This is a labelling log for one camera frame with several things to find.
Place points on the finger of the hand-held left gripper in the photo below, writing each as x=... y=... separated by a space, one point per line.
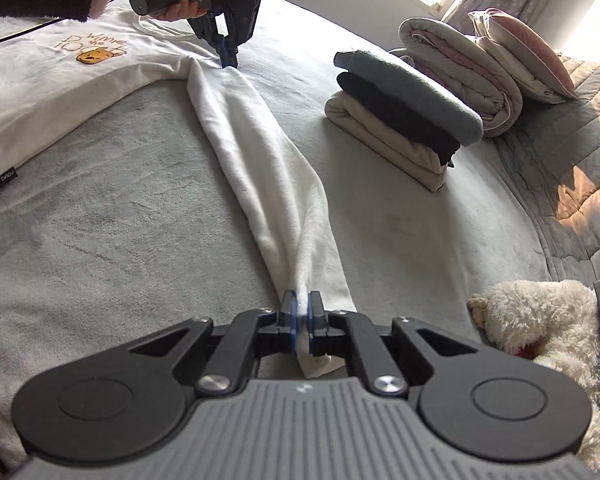
x=207 y=30
x=228 y=55

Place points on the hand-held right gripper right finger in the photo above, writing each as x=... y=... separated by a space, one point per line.
x=314 y=317

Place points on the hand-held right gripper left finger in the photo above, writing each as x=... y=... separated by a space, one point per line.
x=291 y=315

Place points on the cream printed hoodie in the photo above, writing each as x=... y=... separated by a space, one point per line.
x=55 y=90

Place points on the folded grey sweater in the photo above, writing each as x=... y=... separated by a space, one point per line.
x=410 y=90

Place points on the grey bed blanket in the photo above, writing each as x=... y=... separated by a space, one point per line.
x=130 y=220

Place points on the folded black garment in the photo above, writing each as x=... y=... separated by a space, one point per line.
x=405 y=125

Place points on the white plush toy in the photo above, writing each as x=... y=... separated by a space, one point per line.
x=540 y=315

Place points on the folded pink beige quilt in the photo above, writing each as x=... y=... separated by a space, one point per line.
x=460 y=60

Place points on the pink pillow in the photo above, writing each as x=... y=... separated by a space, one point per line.
x=525 y=50

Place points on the grey quilted bedspread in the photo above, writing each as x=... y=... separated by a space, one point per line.
x=570 y=170

